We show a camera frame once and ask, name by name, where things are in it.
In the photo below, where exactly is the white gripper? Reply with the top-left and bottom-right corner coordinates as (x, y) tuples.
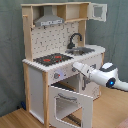
(73, 62), (96, 79)

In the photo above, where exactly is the white toy microwave door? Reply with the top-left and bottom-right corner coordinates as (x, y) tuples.
(90, 3), (107, 22)

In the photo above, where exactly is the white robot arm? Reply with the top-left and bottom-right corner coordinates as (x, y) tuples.
(73, 62), (128, 92)

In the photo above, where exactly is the wooden toy kitchen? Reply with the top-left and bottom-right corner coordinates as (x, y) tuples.
(22, 2), (105, 128)

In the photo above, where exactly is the metal toy sink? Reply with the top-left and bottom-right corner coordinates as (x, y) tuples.
(66, 47), (94, 56)

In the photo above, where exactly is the white dishwasher door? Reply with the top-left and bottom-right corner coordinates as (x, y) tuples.
(80, 55), (102, 99)

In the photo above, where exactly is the black toy faucet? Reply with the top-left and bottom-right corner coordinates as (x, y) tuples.
(67, 33), (82, 49)

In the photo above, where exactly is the left stove knob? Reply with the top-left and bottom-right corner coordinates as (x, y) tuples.
(54, 73), (60, 79)

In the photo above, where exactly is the black toy stovetop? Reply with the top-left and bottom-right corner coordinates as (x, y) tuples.
(34, 53), (71, 67)

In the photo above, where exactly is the white oven door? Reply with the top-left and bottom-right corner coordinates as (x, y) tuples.
(49, 86), (93, 128)

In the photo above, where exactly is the grey range hood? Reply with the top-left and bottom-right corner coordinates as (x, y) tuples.
(35, 5), (64, 27)

